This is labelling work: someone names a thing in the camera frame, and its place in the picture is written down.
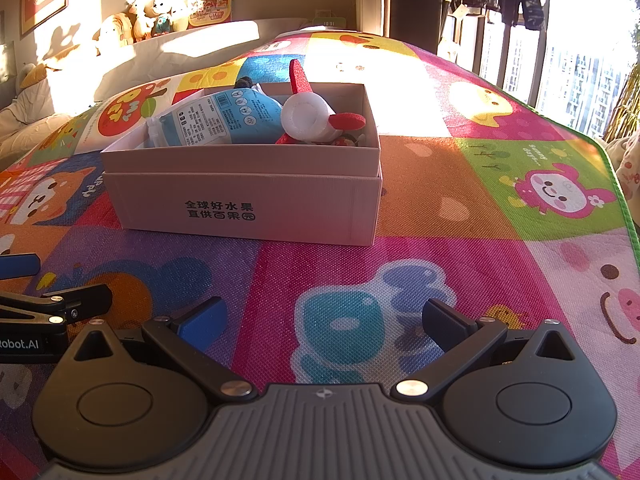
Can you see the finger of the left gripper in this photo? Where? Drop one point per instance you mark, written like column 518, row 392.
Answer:
column 19, row 266
column 71, row 305

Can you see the floral garment on table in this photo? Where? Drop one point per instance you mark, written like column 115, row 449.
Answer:
column 624, row 155

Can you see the blue white tissue pack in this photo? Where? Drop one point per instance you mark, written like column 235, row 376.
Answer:
column 233, row 116

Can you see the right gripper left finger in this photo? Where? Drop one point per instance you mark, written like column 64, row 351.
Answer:
column 181, row 343

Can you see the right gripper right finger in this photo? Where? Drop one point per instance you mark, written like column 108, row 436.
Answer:
column 467, row 346

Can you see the black plush toy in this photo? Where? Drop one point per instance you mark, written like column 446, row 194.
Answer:
column 244, row 82

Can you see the red picture book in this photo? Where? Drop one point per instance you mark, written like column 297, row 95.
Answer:
column 209, row 12

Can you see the colourful cartoon play mat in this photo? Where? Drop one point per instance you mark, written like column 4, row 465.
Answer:
column 483, row 201

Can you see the orange plush toy on ledge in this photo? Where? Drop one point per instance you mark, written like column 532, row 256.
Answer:
column 118, row 30

